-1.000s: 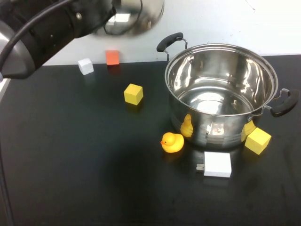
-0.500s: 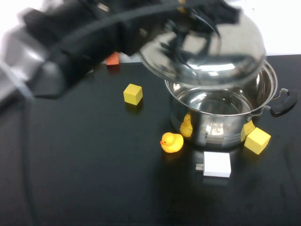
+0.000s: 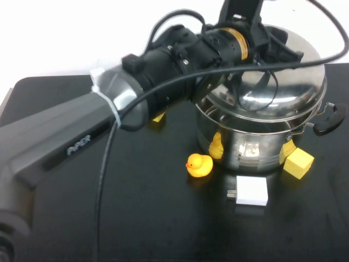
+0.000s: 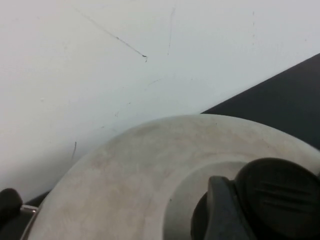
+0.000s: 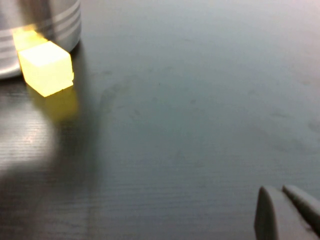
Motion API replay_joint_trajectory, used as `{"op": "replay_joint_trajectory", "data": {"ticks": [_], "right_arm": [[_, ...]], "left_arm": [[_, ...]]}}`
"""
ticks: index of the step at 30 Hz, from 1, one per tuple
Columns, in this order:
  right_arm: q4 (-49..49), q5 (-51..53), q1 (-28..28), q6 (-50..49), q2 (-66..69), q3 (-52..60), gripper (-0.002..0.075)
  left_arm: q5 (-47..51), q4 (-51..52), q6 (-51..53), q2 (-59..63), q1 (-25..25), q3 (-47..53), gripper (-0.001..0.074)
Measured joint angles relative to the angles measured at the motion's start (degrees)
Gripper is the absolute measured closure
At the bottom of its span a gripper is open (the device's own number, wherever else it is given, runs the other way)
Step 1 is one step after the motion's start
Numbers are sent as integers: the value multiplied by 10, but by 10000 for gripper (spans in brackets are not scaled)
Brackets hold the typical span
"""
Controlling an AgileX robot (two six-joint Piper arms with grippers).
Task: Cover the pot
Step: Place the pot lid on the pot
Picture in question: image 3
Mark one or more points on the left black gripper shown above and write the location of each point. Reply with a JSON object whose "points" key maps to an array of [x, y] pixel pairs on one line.
{"points": [[261, 43]]}

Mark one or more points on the white zip tie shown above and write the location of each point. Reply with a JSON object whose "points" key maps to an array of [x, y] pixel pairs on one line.
{"points": [[110, 105]]}

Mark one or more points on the yellow rubber duck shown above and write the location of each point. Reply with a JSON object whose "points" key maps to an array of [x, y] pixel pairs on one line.
{"points": [[200, 165]]}

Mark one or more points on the yellow foam cube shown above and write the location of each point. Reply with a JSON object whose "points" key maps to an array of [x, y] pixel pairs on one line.
{"points": [[298, 163], [159, 118]]}

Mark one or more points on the white power adapter plug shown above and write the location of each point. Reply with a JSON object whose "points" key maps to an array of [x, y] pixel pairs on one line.
{"points": [[252, 192]]}

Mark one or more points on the steel lid with black knob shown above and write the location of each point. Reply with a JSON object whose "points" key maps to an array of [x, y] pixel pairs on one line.
{"points": [[297, 87]]}

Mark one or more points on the white foam cube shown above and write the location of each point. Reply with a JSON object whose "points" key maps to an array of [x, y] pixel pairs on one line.
{"points": [[96, 73]]}

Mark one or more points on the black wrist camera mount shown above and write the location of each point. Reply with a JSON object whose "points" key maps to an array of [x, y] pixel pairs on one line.
{"points": [[237, 11]]}

